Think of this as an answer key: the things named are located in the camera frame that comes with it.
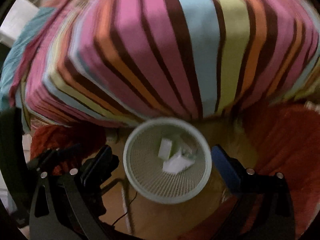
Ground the teal floral blanket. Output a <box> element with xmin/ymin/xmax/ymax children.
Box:
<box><xmin>1</xmin><ymin>7</ymin><xmax>55</xmax><ymax>111</ymax></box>

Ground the colourful striped bed sheet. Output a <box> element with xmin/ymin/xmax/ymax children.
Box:
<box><xmin>9</xmin><ymin>0</ymin><xmax>319</xmax><ymax>129</ymax></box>

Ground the white paper scrap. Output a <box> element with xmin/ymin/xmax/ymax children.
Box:
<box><xmin>162</xmin><ymin>151</ymin><xmax>195</xmax><ymax>175</ymax></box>

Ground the pale green mesh waste basket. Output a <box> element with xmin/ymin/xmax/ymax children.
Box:
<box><xmin>123</xmin><ymin>118</ymin><xmax>212</xmax><ymax>204</ymax></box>

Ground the white green printed wrapper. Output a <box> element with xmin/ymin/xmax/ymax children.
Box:
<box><xmin>158</xmin><ymin>138</ymin><xmax>173</xmax><ymax>160</ymax></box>

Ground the thin black cable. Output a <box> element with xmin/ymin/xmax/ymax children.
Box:
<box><xmin>111</xmin><ymin>191</ymin><xmax>138</xmax><ymax>227</ymax></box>

